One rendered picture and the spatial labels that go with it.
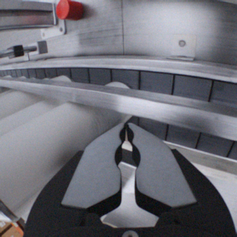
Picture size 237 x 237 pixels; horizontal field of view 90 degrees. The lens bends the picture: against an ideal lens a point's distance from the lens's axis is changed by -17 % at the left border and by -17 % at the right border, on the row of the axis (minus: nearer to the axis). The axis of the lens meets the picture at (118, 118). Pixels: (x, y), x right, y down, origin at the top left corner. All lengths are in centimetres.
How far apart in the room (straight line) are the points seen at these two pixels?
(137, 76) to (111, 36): 10
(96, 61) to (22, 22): 16
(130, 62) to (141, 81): 3
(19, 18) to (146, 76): 23
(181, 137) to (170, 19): 15
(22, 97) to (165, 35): 19
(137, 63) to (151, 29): 6
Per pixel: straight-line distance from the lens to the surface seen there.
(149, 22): 21
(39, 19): 31
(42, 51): 27
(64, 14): 26
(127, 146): 17
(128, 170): 26
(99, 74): 19
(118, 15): 23
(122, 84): 17
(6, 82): 24
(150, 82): 16
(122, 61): 17
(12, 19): 29
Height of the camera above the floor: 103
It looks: 48 degrees down
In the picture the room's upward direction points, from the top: 129 degrees counter-clockwise
